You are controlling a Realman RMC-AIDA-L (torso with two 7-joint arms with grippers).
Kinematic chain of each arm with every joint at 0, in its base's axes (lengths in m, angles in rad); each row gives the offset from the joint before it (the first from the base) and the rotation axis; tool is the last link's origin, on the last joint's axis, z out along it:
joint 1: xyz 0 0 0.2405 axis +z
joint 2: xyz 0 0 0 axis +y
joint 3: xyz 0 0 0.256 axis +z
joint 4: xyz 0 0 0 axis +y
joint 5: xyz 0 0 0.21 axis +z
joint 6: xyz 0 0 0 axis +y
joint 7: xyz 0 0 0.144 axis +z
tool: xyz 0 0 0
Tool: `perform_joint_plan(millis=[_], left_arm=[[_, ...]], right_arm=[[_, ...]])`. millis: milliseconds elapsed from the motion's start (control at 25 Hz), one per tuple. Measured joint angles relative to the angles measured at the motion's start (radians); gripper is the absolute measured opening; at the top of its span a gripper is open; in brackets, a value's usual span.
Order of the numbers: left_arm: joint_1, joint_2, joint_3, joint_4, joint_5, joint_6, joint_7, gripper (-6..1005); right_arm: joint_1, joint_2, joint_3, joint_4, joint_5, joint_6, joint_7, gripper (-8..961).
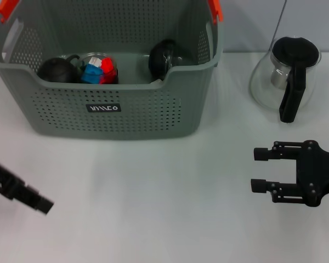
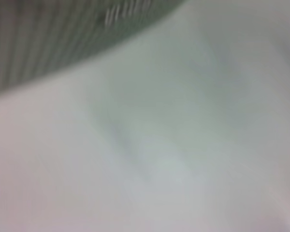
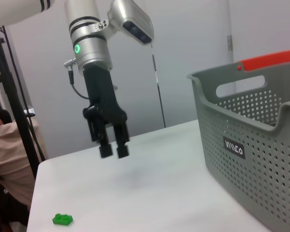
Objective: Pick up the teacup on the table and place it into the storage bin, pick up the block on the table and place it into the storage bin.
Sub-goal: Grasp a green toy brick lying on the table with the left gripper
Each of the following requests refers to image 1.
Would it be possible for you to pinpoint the glass teacup with black holder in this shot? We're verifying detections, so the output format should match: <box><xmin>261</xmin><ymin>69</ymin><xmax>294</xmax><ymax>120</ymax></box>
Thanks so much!
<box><xmin>76</xmin><ymin>53</ymin><xmax>119</xmax><ymax>85</ymax></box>

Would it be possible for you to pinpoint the red sloped toy brick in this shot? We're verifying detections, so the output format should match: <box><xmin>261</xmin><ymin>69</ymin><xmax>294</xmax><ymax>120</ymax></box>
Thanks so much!
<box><xmin>100</xmin><ymin>57</ymin><xmax>114</xmax><ymax>73</ymax></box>

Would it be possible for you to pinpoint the orange-red small toy brick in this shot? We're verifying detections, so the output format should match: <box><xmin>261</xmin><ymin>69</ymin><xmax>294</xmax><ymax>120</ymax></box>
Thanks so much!
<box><xmin>100</xmin><ymin>73</ymin><xmax>118</xmax><ymax>84</ymax></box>

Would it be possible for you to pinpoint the dark clay teapot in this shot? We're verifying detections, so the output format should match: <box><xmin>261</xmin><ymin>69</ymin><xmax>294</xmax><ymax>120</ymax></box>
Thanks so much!
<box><xmin>37</xmin><ymin>54</ymin><xmax>80</xmax><ymax>83</ymax></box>

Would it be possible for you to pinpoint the grey perforated plastic storage basket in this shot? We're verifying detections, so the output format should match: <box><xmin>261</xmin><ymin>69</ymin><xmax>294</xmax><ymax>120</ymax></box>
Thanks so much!
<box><xmin>0</xmin><ymin>0</ymin><xmax>224</xmax><ymax>141</ymax></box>

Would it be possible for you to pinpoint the blue toy brick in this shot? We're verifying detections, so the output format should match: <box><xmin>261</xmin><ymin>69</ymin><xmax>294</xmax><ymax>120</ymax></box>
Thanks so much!
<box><xmin>81</xmin><ymin>64</ymin><xmax>104</xmax><ymax>84</ymax></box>

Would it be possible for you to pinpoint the black round object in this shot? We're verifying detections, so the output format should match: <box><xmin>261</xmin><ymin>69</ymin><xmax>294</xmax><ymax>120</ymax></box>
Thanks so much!
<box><xmin>148</xmin><ymin>39</ymin><xmax>186</xmax><ymax>81</ymax></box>

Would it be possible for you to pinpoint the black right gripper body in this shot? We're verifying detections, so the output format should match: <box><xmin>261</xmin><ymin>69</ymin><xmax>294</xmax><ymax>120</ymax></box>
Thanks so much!
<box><xmin>295</xmin><ymin>139</ymin><xmax>329</xmax><ymax>208</ymax></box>

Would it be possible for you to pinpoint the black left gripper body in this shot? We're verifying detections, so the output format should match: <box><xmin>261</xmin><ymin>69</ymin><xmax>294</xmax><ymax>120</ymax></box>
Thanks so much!
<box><xmin>0</xmin><ymin>158</ymin><xmax>24</xmax><ymax>201</ymax></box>

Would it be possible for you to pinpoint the orange basket handle grip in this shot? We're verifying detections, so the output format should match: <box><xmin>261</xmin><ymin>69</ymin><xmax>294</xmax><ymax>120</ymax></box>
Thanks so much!
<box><xmin>0</xmin><ymin>0</ymin><xmax>19</xmax><ymax>22</ymax></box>
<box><xmin>207</xmin><ymin>0</ymin><xmax>224</xmax><ymax>25</ymax></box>

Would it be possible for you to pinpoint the glass carafe with black handle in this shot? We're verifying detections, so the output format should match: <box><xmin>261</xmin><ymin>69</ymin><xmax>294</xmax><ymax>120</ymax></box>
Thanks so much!
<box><xmin>248</xmin><ymin>35</ymin><xmax>322</xmax><ymax>123</ymax></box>

